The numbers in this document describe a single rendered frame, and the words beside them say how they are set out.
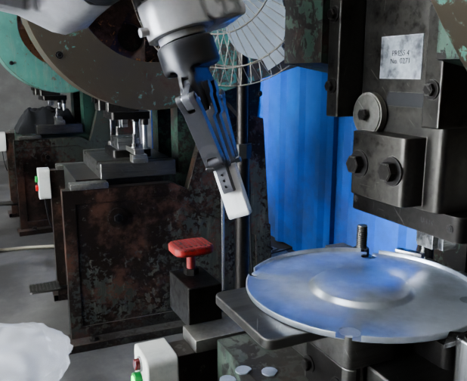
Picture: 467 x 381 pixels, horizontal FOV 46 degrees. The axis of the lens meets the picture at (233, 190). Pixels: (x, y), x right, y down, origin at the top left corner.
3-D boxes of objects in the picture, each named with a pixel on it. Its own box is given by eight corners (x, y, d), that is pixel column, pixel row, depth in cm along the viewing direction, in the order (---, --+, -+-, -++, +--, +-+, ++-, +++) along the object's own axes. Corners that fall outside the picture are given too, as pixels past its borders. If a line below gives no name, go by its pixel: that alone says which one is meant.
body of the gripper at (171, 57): (170, 51, 75) (192, 116, 76) (143, 48, 67) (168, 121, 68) (220, 32, 73) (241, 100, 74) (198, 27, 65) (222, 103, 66)
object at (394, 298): (214, 322, 60) (214, 315, 60) (276, 244, 87) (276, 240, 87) (504, 363, 51) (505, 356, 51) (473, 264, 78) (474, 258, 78)
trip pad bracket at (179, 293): (190, 392, 92) (188, 283, 88) (171, 365, 101) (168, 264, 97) (223, 384, 95) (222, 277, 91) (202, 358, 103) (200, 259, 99)
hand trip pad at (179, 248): (177, 293, 92) (177, 250, 90) (166, 281, 97) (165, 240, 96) (216, 286, 95) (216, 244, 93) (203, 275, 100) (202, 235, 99)
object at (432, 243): (437, 252, 70) (440, 224, 70) (411, 242, 75) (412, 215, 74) (456, 249, 72) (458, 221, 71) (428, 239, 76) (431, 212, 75)
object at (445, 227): (456, 267, 61) (461, 219, 60) (347, 223, 79) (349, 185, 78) (552, 247, 68) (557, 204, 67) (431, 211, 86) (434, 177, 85)
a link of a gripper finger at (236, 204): (234, 162, 71) (233, 163, 71) (251, 213, 72) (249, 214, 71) (214, 168, 72) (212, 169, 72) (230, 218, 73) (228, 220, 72)
